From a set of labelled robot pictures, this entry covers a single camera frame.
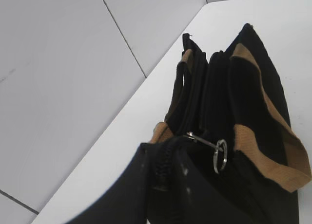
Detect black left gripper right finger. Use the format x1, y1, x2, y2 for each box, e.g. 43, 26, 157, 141
146, 138, 266, 224

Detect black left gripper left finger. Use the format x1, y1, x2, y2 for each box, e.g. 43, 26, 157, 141
64, 136, 176, 224

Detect silver zipper pull with ring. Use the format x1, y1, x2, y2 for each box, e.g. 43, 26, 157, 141
186, 131, 228, 174

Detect black tote bag tan handles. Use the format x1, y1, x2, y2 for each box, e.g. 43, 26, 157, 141
151, 24, 312, 224

